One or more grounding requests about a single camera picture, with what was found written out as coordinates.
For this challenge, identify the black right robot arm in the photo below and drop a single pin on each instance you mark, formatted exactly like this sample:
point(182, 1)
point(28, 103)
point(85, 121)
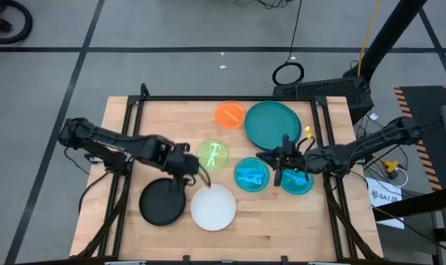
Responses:
point(340, 156)

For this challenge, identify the large teal plastic plate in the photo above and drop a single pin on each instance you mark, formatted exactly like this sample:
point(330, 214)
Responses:
point(267, 121)

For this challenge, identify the black camera stand pole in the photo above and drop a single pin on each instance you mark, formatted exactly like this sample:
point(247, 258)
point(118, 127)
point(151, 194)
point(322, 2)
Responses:
point(389, 33)

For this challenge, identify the white paper sign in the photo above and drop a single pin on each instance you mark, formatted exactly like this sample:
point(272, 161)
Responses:
point(383, 186)

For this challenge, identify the black diagonal beam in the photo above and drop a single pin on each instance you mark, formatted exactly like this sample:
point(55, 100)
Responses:
point(421, 202)

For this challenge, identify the cyan translucent small plate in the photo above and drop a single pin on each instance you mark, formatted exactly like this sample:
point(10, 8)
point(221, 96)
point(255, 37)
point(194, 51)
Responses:
point(300, 186)
point(245, 165)

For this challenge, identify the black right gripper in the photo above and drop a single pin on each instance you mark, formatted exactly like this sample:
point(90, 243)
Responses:
point(294, 158)

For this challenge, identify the black metal table frame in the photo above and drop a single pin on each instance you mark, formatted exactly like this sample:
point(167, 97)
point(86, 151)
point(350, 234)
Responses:
point(208, 98)

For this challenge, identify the black hazard-striped platform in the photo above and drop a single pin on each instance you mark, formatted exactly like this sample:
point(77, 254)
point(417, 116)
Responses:
point(425, 103)

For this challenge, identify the white plastic plate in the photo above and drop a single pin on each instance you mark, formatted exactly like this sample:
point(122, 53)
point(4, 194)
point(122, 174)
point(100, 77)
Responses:
point(213, 208)

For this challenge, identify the green translucent small plate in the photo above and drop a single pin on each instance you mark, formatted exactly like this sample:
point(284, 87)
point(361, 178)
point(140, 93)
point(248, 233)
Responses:
point(223, 156)

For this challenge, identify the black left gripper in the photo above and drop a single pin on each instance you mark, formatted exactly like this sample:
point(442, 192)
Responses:
point(180, 160)

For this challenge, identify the black plastic plate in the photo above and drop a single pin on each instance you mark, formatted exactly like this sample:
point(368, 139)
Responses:
point(160, 206)

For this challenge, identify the yellow floor plug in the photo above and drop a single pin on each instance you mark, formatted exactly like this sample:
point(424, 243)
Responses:
point(391, 165)

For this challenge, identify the small white tag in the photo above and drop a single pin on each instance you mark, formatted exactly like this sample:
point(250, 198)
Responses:
point(374, 117)

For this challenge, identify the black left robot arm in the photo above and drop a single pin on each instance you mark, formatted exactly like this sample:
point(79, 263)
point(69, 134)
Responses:
point(134, 145)

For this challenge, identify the orange translucent small plate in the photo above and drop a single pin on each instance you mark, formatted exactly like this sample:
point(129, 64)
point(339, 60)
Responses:
point(238, 110)

